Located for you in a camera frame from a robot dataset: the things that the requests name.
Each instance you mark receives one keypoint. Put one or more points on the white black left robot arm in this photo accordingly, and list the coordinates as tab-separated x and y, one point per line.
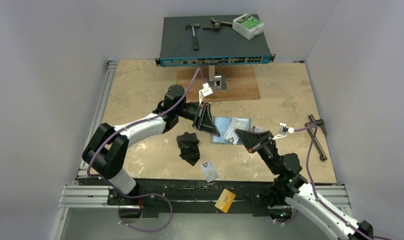
107	147

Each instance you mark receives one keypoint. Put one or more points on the small hammer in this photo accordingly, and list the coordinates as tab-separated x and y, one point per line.
195	42

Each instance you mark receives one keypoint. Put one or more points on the brown wooden board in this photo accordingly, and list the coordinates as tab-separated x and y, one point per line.
231	83

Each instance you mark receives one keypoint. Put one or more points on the single silver credit card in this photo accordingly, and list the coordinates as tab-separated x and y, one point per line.
209	171

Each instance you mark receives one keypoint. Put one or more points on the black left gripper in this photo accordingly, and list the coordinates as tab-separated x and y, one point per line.
203	121

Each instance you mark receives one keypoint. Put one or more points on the dark metal clamp tool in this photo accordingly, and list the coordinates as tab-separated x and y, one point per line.
217	24

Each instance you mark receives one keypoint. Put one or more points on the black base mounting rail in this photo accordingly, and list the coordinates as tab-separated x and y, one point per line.
182	196

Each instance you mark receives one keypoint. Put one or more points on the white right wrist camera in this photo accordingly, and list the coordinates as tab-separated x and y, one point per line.
283	130

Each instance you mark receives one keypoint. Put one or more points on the grey card holder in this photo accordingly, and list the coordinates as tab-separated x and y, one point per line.
226	125

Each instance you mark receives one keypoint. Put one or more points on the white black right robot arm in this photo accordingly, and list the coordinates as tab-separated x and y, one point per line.
291	187

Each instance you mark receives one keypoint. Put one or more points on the single orange credit card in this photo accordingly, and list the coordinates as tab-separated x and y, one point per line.
225	200

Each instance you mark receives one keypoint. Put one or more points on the blue network switch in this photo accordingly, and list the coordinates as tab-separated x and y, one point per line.
223	47

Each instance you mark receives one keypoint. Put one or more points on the white green plastic box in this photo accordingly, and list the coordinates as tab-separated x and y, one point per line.
248	26

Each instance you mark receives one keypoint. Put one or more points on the black credit card stack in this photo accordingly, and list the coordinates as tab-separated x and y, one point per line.
188	143

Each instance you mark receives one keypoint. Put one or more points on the metal crank handle tool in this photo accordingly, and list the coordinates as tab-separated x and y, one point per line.
320	125

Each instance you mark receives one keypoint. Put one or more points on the grey metal stand base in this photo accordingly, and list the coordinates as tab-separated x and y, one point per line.
216	80

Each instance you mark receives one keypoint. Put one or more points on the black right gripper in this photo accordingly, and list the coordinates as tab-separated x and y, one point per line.
259	141

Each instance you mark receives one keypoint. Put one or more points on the aluminium frame rail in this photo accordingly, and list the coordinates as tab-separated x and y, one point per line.
76	195

